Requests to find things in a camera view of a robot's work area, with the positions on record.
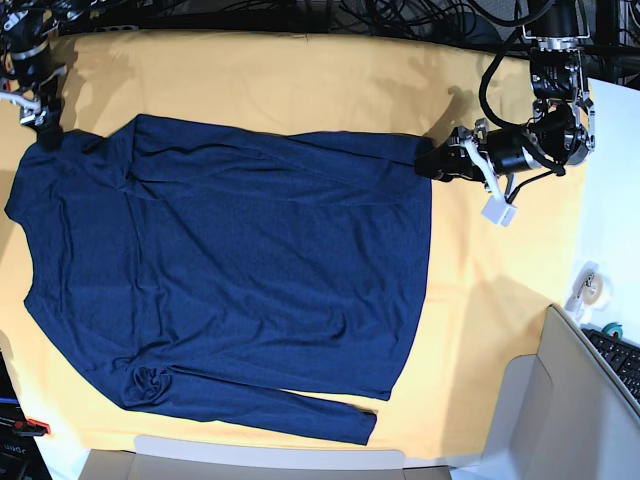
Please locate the yellow table cloth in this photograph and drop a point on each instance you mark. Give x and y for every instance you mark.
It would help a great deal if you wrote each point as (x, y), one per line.
(488, 286)

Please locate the clear tape dispenser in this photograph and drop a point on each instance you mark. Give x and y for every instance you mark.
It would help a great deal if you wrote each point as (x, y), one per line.
(591, 291)

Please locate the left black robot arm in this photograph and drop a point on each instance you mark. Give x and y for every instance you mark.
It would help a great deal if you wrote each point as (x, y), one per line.
(561, 131)

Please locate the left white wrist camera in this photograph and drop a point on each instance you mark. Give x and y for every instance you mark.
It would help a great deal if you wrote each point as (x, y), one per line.
(499, 211)

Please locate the navy blue long-sleeve shirt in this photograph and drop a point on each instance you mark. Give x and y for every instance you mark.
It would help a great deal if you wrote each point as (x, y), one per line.
(211, 273)

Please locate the cardboard box right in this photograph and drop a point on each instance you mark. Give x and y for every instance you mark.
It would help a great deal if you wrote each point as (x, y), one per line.
(562, 413)

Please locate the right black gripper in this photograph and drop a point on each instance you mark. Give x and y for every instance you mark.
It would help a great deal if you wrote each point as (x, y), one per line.
(45, 120)

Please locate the green tape roll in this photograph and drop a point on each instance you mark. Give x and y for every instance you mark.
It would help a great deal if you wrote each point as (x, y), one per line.
(613, 331)

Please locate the black keyboard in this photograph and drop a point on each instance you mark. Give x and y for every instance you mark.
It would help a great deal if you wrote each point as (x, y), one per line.
(622, 363)

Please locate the red clamp bottom left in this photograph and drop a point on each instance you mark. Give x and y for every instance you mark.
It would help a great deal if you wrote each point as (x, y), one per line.
(30, 428)

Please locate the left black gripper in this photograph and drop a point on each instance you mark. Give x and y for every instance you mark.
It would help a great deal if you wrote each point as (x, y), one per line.
(503, 153)

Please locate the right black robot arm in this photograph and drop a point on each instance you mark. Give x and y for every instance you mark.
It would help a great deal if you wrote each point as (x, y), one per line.
(30, 76)

